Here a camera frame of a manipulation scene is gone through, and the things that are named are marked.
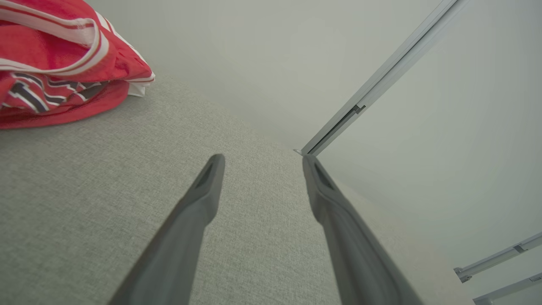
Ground red shorts with white band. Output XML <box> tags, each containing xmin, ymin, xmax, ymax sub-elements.
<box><xmin>0</xmin><ymin>72</ymin><xmax>147</xmax><ymax>130</ymax></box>

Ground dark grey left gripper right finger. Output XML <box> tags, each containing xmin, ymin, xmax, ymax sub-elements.
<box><xmin>302</xmin><ymin>155</ymin><xmax>424</xmax><ymax>305</ymax></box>

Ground short aluminium rail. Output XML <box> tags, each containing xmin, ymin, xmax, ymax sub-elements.
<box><xmin>454</xmin><ymin>232</ymin><xmax>542</xmax><ymax>283</ymax></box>
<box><xmin>473</xmin><ymin>273</ymin><xmax>542</xmax><ymax>305</ymax></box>

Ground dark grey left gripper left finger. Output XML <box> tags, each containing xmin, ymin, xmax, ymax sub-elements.
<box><xmin>108</xmin><ymin>154</ymin><xmax>226</xmax><ymax>305</ymax></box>

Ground red jersey with striped trim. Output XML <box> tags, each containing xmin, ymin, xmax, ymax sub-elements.
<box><xmin>0</xmin><ymin>0</ymin><xmax>155</xmax><ymax>98</ymax></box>

